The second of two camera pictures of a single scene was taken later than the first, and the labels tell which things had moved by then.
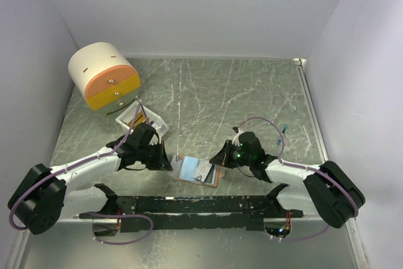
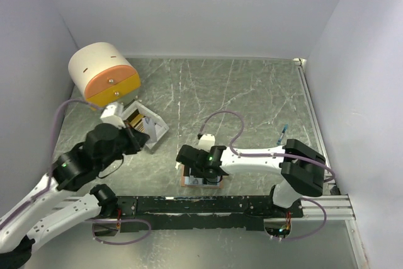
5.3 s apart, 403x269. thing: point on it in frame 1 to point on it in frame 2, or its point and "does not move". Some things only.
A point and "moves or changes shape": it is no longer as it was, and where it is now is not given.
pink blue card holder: (187, 168) moves or changes shape
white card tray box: (137, 114) does not move
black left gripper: (162, 162) to (136, 139)
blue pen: (283, 131) does not move
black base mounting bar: (209, 213) does not move
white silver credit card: (203, 170) moves or changes shape
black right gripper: (223, 158) to (189, 171)
